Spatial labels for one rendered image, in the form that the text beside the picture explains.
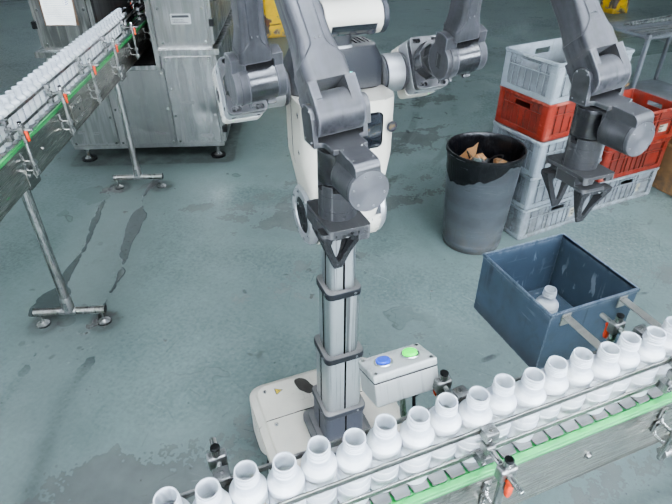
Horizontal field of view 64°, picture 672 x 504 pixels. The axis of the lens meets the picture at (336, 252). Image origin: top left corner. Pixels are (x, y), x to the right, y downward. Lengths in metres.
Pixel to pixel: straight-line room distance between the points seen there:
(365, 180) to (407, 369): 0.50
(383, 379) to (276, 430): 1.04
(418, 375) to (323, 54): 0.64
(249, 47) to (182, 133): 3.52
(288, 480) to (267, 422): 1.19
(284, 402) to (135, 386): 0.82
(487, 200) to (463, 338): 0.83
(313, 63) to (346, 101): 0.06
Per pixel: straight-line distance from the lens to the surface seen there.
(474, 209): 3.20
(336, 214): 0.77
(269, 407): 2.13
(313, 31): 0.74
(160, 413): 2.54
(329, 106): 0.70
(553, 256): 1.93
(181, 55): 4.34
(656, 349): 1.25
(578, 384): 1.15
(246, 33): 1.02
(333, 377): 1.74
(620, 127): 0.94
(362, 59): 1.29
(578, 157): 1.00
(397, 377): 1.08
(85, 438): 2.57
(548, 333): 1.59
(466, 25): 1.21
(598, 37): 0.97
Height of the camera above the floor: 1.90
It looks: 35 degrees down
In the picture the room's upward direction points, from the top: straight up
